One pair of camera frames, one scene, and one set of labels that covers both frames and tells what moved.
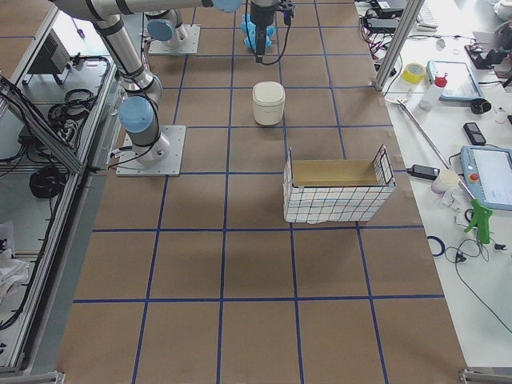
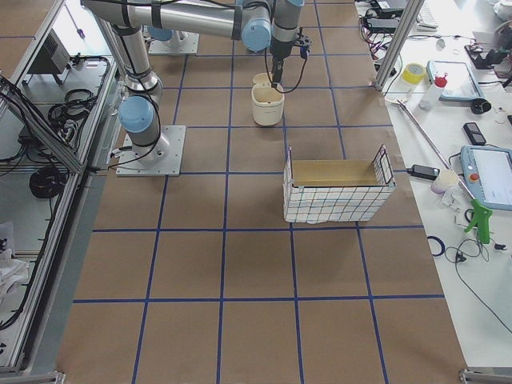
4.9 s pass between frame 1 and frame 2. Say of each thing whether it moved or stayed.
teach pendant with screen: stayed
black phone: stayed
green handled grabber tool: stayed
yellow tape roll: stayed
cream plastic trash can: moved
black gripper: moved
